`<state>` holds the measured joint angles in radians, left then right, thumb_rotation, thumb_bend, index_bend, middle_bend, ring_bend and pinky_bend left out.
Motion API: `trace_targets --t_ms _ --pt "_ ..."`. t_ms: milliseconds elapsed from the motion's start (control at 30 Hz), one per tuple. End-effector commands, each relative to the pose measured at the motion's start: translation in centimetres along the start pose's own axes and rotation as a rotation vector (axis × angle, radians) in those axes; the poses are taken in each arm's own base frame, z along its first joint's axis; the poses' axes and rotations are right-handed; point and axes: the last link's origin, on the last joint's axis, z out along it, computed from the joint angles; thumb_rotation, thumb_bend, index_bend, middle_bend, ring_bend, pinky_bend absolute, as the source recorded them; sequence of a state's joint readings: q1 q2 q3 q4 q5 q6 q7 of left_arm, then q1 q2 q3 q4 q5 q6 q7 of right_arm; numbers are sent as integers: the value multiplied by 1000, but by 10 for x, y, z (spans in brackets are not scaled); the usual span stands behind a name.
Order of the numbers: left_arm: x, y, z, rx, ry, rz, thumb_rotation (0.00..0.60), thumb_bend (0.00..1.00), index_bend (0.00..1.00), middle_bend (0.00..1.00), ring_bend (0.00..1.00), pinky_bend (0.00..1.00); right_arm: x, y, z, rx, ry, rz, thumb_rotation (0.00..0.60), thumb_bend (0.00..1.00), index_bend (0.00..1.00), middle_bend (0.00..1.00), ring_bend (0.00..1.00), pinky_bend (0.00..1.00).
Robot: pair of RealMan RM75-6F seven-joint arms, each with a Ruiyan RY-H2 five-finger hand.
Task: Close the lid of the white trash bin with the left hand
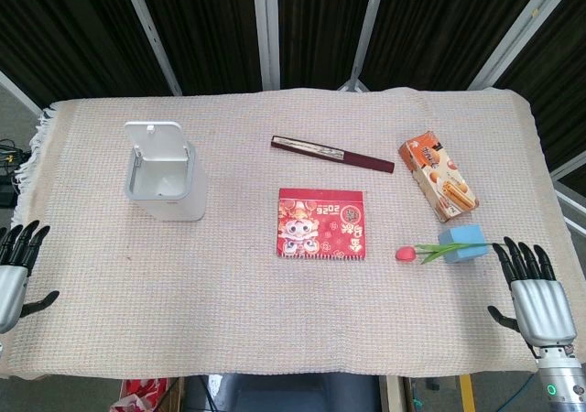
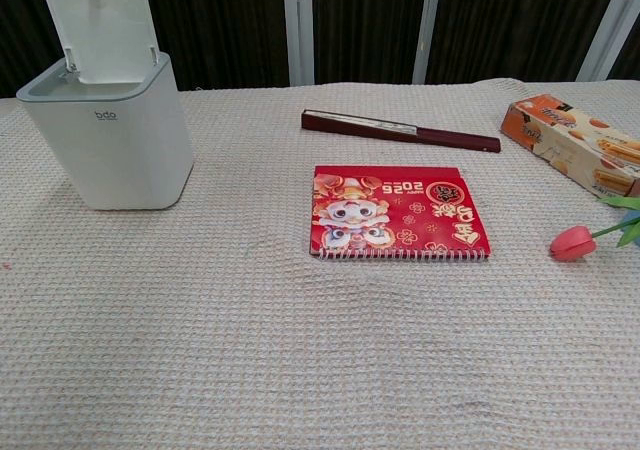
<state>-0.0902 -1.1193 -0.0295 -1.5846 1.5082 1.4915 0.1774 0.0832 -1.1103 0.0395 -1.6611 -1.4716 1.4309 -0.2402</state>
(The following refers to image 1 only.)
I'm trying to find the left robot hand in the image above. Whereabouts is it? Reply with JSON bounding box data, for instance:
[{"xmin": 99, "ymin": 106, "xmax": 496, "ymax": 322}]
[{"xmin": 0, "ymin": 220, "xmax": 60, "ymax": 334}]

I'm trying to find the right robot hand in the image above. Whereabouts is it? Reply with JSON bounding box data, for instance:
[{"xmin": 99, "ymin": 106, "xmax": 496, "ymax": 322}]
[{"xmin": 486, "ymin": 235, "xmax": 578, "ymax": 350}]

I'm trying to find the white small trash bin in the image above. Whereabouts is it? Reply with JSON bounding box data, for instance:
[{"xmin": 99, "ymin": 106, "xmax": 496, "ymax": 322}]
[{"xmin": 124, "ymin": 120, "xmax": 207, "ymax": 222}]

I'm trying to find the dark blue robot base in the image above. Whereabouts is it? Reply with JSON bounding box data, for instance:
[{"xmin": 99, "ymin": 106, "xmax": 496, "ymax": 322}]
[{"xmin": 184, "ymin": 373, "xmax": 382, "ymax": 412}]

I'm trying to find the blue foam block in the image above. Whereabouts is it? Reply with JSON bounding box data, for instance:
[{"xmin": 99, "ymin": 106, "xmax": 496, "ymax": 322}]
[{"xmin": 438, "ymin": 223, "xmax": 487, "ymax": 264}]

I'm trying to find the pink artificial tulip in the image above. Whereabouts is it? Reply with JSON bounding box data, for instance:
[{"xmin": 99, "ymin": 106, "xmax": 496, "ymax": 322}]
[{"xmin": 395, "ymin": 242, "xmax": 505, "ymax": 266}]

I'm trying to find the orange biscuit stick box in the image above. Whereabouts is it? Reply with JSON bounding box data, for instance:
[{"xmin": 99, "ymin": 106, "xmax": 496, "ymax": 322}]
[{"xmin": 396, "ymin": 130, "xmax": 481, "ymax": 224}]

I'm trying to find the red patterned bag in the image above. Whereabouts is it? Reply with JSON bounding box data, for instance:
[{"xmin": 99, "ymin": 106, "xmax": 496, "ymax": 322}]
[{"xmin": 107, "ymin": 377, "xmax": 180, "ymax": 412}]

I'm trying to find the red spiral desk calendar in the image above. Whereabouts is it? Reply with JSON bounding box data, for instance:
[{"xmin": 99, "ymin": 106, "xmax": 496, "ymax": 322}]
[{"xmin": 276, "ymin": 188, "xmax": 368, "ymax": 263}]

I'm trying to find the dark red folded fan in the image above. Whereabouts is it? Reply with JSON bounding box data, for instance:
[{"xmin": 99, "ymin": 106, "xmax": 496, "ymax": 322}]
[{"xmin": 270, "ymin": 135, "xmax": 396, "ymax": 174}]

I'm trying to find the beige woven tablecloth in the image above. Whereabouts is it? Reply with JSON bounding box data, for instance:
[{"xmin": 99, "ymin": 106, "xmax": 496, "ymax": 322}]
[{"xmin": 0, "ymin": 84, "xmax": 575, "ymax": 381}]

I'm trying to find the teal cable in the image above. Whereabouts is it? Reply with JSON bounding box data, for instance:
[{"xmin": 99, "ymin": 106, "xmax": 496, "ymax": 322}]
[{"xmin": 515, "ymin": 362, "xmax": 541, "ymax": 391}]

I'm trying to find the black cable bundle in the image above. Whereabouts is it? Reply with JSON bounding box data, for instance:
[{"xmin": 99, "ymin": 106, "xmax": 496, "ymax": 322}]
[{"xmin": 0, "ymin": 138, "xmax": 29, "ymax": 210}]

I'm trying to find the white frame post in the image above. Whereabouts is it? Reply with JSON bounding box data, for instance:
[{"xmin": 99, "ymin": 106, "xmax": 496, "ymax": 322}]
[
  {"xmin": 465, "ymin": 0, "xmax": 575, "ymax": 92},
  {"xmin": 251, "ymin": 0, "xmax": 281, "ymax": 93},
  {"xmin": 337, "ymin": 0, "xmax": 390, "ymax": 93},
  {"xmin": 117, "ymin": 0, "xmax": 183, "ymax": 96}
]

